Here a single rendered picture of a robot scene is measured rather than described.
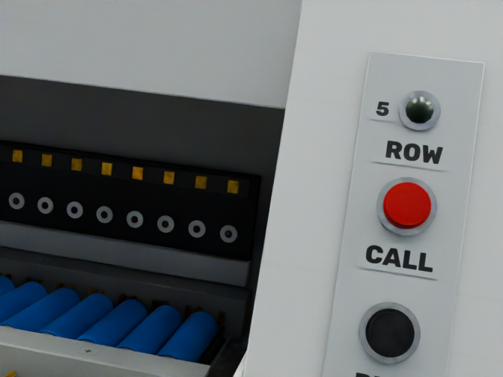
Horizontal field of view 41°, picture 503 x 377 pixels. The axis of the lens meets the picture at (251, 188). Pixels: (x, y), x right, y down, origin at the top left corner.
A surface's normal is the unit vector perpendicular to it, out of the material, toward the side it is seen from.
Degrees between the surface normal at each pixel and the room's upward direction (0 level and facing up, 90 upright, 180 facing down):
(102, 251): 106
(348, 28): 90
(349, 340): 90
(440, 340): 90
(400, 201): 90
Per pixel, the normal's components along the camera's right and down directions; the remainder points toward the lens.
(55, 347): 0.11, -0.98
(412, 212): -0.15, -0.15
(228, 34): -0.18, 0.14
